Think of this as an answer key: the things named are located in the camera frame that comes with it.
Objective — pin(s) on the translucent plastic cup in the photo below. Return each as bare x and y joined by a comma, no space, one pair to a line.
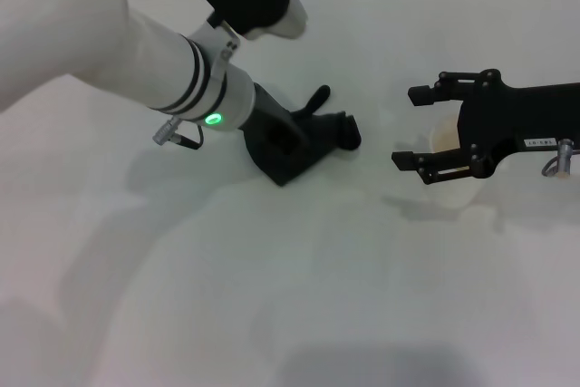
448,194

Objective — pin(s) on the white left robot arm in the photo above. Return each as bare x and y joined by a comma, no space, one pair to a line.
136,56

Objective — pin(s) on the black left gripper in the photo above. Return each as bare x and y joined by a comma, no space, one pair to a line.
267,124

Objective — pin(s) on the dark cloth rag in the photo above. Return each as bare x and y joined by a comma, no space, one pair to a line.
331,133

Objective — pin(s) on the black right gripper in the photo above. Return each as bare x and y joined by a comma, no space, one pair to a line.
498,115

